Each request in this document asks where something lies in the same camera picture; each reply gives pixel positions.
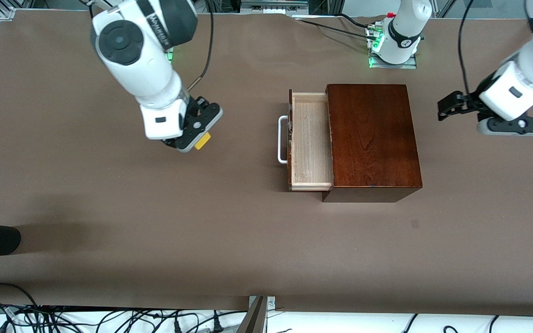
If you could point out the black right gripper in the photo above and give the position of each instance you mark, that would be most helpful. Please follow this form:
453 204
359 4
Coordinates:
193 110

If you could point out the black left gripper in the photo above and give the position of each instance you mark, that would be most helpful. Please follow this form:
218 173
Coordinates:
468 102

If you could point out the yellow wooden cube block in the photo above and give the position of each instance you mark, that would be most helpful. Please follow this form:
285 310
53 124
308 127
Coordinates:
203 141

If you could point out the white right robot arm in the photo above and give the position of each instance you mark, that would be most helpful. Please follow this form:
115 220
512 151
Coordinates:
141 60

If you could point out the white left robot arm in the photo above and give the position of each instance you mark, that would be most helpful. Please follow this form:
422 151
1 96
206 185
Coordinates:
521 83

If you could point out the dark brown wooden cabinet box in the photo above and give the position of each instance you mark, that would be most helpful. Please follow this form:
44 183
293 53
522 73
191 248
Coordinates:
373 138

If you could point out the brown table cover sheet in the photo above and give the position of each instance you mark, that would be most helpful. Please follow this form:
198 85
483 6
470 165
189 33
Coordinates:
229 240

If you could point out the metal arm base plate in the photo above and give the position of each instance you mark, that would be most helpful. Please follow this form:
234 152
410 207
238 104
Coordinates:
393 66
170 54

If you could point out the metal frame bar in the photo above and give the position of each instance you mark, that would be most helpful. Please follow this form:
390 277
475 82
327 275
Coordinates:
273 5

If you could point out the aluminium strut with bracket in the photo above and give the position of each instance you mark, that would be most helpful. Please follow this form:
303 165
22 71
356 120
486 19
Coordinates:
255 319

